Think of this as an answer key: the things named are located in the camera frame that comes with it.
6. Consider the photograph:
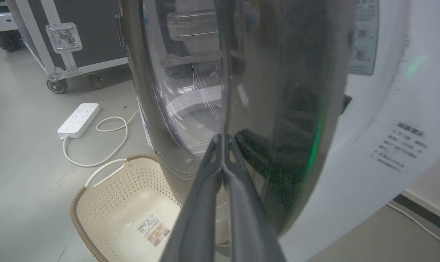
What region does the cream plastic laundry basket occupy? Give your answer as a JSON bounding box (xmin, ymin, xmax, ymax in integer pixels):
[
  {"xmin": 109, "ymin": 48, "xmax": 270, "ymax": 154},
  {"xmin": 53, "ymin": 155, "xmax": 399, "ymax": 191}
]
[{"xmin": 70, "ymin": 154, "xmax": 231, "ymax": 262}]

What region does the white washing machine body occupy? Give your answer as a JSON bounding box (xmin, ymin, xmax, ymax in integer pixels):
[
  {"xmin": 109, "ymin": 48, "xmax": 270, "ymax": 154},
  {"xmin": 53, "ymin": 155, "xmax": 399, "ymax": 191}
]
[{"xmin": 278, "ymin": 0, "xmax": 440, "ymax": 262}]

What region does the white cable along wall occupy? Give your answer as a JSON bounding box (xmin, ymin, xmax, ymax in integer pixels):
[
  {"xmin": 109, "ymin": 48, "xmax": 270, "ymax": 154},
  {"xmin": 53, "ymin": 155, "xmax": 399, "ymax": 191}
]
[{"xmin": 387, "ymin": 203, "xmax": 440, "ymax": 249}]

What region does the dark glass washing machine door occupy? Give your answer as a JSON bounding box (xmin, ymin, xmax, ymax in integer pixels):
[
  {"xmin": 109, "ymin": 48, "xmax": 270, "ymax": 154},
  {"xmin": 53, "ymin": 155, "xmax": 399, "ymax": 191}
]
[{"xmin": 115, "ymin": 0, "xmax": 360, "ymax": 237}]

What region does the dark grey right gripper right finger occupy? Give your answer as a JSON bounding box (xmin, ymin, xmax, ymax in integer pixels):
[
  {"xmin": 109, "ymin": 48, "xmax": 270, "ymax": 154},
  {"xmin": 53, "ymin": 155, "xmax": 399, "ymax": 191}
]
[{"xmin": 223, "ymin": 134, "xmax": 287, "ymax": 262}]

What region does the black flight case on wheels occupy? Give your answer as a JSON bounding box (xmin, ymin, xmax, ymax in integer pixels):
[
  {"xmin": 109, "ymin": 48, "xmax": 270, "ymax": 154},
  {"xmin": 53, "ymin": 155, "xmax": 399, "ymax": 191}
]
[{"xmin": 6, "ymin": 0, "xmax": 130, "ymax": 94}]

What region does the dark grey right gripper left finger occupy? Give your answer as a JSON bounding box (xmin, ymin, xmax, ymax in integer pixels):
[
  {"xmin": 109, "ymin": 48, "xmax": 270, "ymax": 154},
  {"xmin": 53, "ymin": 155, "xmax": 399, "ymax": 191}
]
[{"xmin": 160, "ymin": 134, "xmax": 224, "ymax": 262}]

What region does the white power strip with cable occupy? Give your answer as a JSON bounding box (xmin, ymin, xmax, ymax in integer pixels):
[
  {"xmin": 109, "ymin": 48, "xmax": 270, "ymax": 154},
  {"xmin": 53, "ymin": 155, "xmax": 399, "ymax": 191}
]
[{"xmin": 62, "ymin": 109, "xmax": 140, "ymax": 168}]

